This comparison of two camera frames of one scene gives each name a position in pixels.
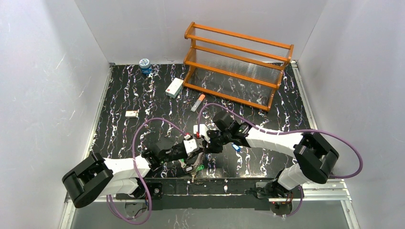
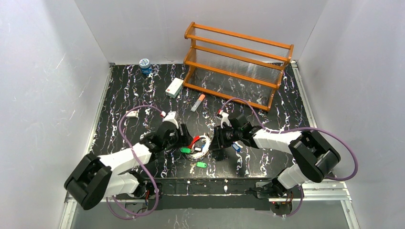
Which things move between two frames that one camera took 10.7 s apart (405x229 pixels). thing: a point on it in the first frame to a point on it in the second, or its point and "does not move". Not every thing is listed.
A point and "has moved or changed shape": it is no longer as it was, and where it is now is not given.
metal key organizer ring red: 199,161 has moved or changed shape
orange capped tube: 198,102 does not move
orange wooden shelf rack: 244,68 does not move
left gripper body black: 192,160 to 184,136
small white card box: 132,114 does not move
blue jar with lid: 146,68 does not move
